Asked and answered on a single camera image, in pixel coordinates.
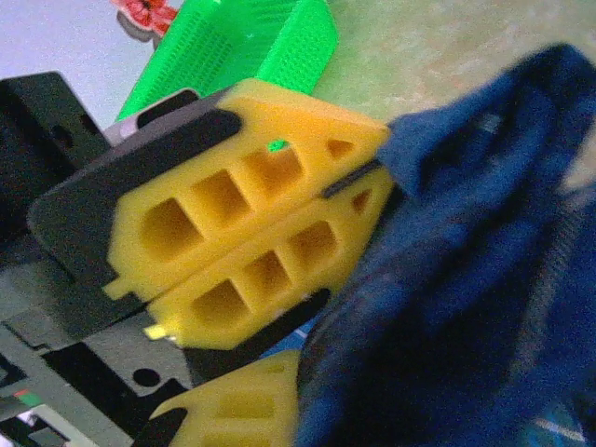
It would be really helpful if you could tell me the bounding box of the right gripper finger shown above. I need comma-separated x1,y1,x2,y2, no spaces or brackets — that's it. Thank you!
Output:
134,348,303,447

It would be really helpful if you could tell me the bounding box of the blue plaid long sleeve shirt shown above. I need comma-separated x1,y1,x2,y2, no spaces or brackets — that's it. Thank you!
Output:
260,41,596,447

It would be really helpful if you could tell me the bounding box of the green plastic basket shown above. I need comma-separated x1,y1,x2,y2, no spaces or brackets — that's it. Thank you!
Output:
115,0,339,125

